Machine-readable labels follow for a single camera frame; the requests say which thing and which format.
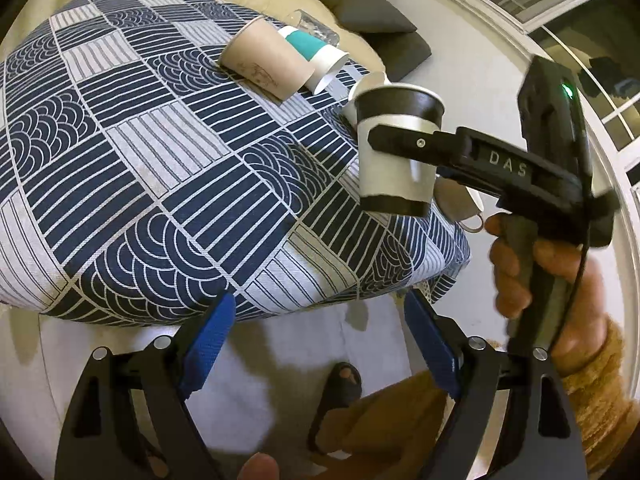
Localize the teal and white paper cup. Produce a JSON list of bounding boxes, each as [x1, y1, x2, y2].
[[278, 26, 349, 96]]

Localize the white framed window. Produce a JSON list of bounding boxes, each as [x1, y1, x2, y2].
[[450, 0, 639, 328]]

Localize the person's right hand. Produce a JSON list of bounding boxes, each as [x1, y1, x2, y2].
[[485, 214, 608, 376]]

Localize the person's left hand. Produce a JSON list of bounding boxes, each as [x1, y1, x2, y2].
[[236, 453, 280, 480]]

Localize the black and white paper cup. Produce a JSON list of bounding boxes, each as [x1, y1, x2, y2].
[[354, 84, 445, 218]]

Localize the brown kraft paper cup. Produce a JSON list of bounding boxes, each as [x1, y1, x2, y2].
[[219, 16, 314, 101]]

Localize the clear drinking glass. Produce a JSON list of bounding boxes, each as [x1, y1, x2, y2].
[[285, 9, 341, 47]]

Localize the pink and white paper cup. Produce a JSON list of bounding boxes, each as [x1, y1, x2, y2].
[[342, 72, 390, 130]]

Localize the black cable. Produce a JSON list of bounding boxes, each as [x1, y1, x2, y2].
[[546, 89, 597, 351]]

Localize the beige ceramic mug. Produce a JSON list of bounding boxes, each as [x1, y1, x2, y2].
[[433, 177, 485, 233]]

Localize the blue patterned tablecloth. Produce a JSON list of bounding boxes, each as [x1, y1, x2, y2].
[[1, 0, 470, 326]]

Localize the person's foot in sandal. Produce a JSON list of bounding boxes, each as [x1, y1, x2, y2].
[[306, 362, 362, 454]]

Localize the right forearm brown fleece sleeve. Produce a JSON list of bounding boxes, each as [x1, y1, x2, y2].
[[562, 321, 639, 479]]

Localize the right dark grey cushion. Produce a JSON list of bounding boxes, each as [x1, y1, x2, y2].
[[321, 0, 416, 34]]

